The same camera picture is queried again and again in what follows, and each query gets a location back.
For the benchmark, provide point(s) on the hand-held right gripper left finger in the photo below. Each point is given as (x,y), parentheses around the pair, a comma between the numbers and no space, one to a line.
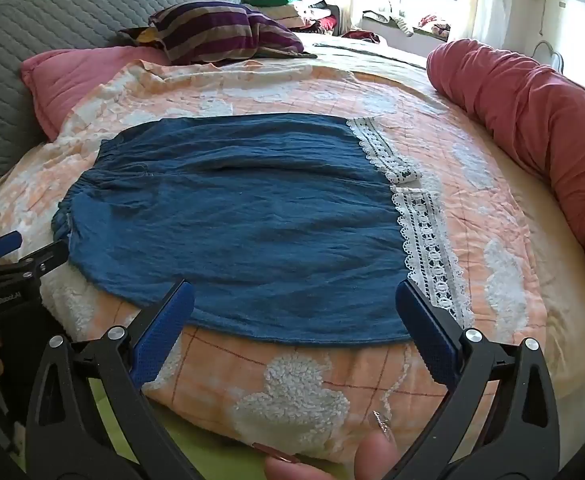
(165,327)

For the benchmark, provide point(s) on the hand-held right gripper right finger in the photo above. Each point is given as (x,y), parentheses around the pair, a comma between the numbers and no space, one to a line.
(425,332)

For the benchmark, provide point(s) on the blue denim pants lace trim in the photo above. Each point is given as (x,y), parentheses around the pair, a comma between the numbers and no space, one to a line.
(247,210)

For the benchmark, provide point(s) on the person's right hand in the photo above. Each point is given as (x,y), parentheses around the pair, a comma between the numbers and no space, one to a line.
(372,455)

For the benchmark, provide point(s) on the person's green clothing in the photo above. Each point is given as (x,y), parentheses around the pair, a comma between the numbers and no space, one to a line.
(122,425)

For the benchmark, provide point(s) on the peach white fleece blanket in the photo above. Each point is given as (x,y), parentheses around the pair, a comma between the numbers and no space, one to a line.
(472,200)

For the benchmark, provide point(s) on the cream bed sheet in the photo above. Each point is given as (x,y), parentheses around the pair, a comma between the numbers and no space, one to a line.
(562,285)

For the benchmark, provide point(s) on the pink pillow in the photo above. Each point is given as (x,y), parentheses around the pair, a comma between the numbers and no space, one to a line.
(72,80)

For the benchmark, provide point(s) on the red rolled duvet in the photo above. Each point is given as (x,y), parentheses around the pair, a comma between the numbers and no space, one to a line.
(547,125)

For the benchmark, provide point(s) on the grey quilted headboard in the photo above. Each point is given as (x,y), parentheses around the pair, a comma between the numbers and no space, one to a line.
(47,10)

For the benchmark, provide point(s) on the grey green bed mat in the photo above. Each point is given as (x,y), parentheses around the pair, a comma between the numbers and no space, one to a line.
(372,52)

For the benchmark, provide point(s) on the purple striped cloth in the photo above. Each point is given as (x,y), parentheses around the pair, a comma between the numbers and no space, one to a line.
(207,30)

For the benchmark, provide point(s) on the clothes on windowsill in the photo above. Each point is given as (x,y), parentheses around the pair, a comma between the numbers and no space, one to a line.
(402,22)

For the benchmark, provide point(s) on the white curtain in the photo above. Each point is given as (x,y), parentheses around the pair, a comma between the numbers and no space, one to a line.
(492,0)

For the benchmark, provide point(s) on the pile of folded clothes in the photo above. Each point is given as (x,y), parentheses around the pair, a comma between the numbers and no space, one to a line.
(292,10)

